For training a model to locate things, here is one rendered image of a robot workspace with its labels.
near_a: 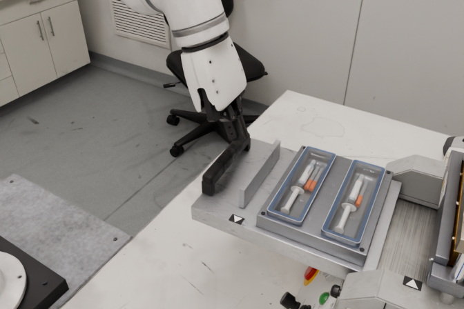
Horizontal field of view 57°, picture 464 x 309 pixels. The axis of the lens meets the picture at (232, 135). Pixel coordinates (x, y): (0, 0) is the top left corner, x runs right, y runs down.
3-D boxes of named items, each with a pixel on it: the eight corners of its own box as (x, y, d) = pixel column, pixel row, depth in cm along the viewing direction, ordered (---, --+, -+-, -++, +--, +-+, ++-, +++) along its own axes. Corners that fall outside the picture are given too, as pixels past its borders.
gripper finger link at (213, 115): (201, 67, 64) (221, 78, 69) (196, 117, 63) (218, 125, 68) (207, 66, 64) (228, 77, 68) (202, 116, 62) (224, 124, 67)
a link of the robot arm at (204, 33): (192, 16, 69) (198, 34, 70) (160, 34, 62) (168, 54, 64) (235, 5, 64) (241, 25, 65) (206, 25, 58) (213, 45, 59)
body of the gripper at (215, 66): (200, 27, 70) (221, 89, 74) (164, 50, 62) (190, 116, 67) (238, 18, 66) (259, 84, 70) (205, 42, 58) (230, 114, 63)
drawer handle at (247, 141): (250, 148, 82) (250, 132, 79) (211, 196, 71) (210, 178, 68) (241, 145, 82) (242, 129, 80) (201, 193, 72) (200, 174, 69)
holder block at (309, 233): (391, 182, 74) (393, 171, 72) (363, 267, 59) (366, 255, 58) (300, 155, 80) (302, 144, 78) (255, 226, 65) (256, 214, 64)
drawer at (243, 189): (397, 198, 76) (407, 164, 71) (369, 294, 60) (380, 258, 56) (248, 152, 87) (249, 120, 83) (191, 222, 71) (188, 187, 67)
